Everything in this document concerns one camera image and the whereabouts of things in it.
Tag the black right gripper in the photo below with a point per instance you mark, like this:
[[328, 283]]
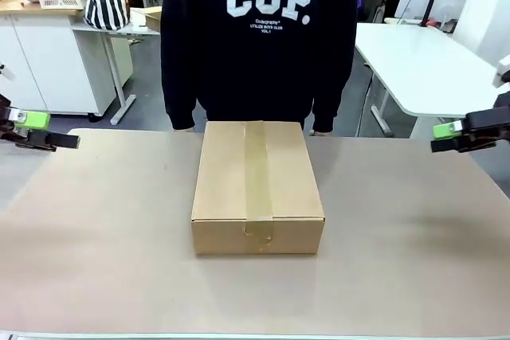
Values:
[[504, 101]]

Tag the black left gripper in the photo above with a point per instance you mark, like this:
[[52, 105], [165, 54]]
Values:
[[5, 111]]

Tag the large brown cardboard box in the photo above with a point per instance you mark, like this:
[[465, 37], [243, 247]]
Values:
[[223, 180]]

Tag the brown packing tape strip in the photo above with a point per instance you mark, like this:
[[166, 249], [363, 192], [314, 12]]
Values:
[[259, 173]]

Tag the small open cardboard box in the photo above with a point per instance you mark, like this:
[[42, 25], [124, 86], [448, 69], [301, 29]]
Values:
[[153, 19]]

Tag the person's left hand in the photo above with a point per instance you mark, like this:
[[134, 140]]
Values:
[[322, 133]]

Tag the white rounded desk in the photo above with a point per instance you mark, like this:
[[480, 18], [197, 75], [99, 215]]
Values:
[[422, 69]]

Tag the white folding table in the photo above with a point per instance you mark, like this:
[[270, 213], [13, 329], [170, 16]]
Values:
[[119, 69]]

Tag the person in navy sweatshirt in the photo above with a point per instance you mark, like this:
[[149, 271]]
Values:
[[259, 61]]

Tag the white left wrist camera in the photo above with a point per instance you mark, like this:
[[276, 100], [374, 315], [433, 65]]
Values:
[[6, 71]]

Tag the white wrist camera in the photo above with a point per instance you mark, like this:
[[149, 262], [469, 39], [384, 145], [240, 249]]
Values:
[[502, 71], [6, 71]]

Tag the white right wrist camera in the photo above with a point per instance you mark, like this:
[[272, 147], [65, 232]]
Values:
[[502, 71]]

